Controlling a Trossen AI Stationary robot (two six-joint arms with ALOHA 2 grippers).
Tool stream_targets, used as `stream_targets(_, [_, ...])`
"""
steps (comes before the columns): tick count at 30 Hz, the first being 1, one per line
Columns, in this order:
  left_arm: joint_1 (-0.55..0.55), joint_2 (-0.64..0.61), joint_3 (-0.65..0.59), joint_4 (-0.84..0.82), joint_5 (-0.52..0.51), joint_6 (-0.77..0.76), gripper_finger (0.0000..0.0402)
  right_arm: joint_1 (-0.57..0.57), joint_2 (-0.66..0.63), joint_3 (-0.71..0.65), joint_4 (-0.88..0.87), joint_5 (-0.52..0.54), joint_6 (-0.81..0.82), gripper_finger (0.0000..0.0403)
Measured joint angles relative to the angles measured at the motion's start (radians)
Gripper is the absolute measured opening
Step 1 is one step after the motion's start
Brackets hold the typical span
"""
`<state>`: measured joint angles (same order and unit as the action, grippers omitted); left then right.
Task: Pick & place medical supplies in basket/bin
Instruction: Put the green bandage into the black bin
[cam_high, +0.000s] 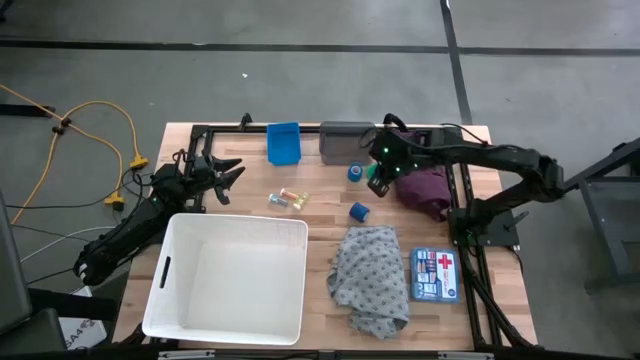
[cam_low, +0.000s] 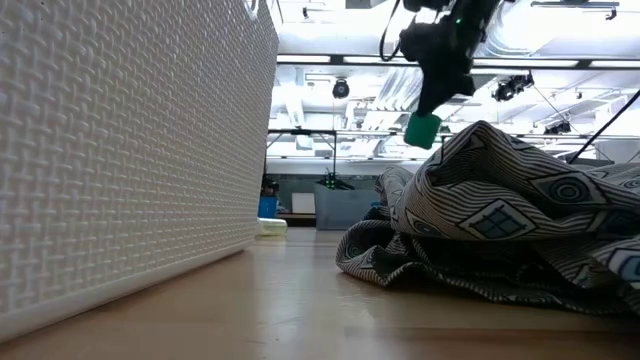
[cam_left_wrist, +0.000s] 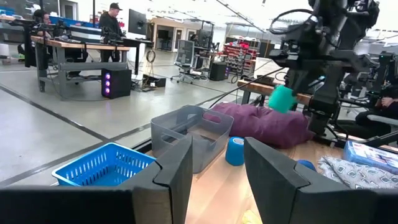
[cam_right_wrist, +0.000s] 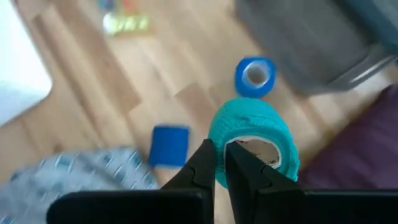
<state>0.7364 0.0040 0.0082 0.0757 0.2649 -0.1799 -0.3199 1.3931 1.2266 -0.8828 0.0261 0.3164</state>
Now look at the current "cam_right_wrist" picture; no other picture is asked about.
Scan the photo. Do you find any yellow pill vial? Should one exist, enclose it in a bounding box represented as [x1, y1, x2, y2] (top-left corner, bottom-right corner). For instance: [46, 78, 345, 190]
[102, 12, 150, 35]

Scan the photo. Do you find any blue bandage roll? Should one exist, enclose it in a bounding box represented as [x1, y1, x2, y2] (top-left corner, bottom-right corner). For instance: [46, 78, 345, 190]
[234, 55, 277, 100]
[147, 124, 190, 169]

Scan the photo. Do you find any white woven plastic basket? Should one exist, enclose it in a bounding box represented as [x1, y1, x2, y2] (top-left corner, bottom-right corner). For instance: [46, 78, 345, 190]
[0, 0, 53, 127]

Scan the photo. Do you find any maroon cloth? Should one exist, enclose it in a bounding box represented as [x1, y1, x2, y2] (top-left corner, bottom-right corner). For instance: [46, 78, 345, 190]
[297, 83, 398, 190]

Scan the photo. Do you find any teal bandage roll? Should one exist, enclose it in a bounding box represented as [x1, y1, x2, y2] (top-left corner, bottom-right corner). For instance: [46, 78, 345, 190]
[207, 96, 301, 190]

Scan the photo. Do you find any grey patterned cloth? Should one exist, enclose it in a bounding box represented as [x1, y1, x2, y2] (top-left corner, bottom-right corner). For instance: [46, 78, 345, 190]
[0, 146, 159, 224]

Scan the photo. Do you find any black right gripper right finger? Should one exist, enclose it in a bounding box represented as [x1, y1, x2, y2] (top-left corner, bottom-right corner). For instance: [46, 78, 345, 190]
[224, 141, 307, 224]

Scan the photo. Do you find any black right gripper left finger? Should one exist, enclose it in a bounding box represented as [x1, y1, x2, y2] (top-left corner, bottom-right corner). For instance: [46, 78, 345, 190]
[161, 138, 216, 224]

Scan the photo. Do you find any grey translucent plastic bin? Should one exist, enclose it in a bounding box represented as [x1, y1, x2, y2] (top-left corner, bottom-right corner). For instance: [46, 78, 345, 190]
[233, 0, 398, 97]

